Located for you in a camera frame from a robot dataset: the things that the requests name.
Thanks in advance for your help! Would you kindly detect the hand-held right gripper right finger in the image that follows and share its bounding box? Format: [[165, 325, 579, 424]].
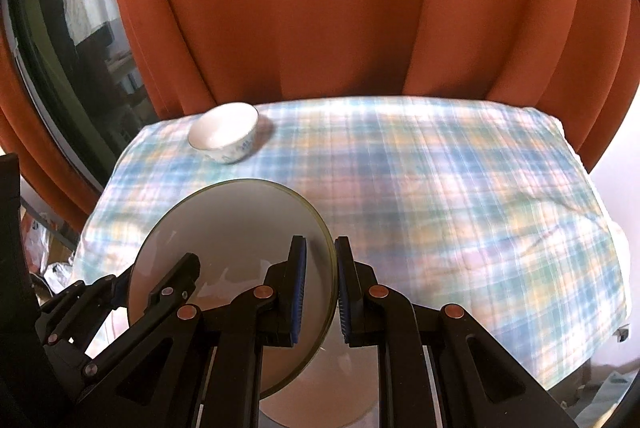
[[335, 236, 577, 428]]

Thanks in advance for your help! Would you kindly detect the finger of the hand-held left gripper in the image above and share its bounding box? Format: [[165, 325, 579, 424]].
[[146, 252, 202, 319], [39, 274, 132, 405]]

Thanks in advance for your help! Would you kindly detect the large yellow floral plate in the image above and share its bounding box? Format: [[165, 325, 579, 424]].
[[260, 342, 383, 428]]

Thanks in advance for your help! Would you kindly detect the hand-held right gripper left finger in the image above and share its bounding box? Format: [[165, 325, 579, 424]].
[[76, 235, 308, 428]]

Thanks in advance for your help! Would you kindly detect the orange curtain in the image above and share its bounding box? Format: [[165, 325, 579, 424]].
[[0, 0, 640, 231]]

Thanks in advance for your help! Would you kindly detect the crumpled plastic bag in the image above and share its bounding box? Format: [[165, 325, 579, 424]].
[[22, 208, 81, 299]]

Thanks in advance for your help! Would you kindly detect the blue floral white bowl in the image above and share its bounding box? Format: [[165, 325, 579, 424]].
[[187, 102, 260, 165]]

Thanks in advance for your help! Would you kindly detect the plaid tablecloth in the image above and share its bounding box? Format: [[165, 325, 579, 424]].
[[75, 95, 632, 389]]

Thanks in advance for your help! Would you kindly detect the dark glass window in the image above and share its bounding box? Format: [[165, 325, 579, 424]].
[[0, 0, 151, 189]]

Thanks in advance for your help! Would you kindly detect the round plate with green rim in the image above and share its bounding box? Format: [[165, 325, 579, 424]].
[[127, 178, 339, 404]]

